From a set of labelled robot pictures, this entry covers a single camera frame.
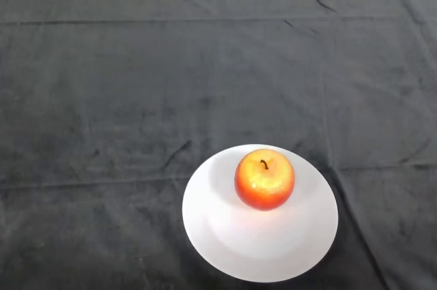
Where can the red yellow apple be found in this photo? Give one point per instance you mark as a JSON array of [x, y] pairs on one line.
[[264, 181]]

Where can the white round plate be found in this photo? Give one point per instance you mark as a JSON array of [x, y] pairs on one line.
[[259, 239]]

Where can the black velvet cloth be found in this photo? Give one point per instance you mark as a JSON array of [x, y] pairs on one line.
[[218, 65]]

